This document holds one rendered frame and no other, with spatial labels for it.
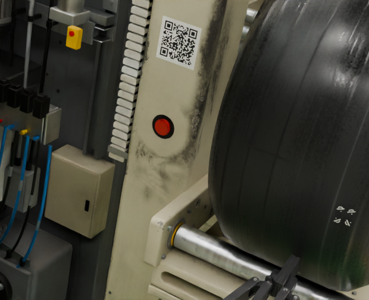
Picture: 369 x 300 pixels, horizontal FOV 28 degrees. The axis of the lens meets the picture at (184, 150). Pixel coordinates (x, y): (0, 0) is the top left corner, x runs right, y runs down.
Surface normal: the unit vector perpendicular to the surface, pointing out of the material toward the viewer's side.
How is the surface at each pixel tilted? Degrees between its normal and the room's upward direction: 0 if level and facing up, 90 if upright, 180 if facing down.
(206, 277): 0
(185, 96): 90
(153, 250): 90
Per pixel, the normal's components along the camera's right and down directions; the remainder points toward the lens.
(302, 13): -0.21, -0.38
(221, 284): 0.18, -0.88
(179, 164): -0.46, 0.32
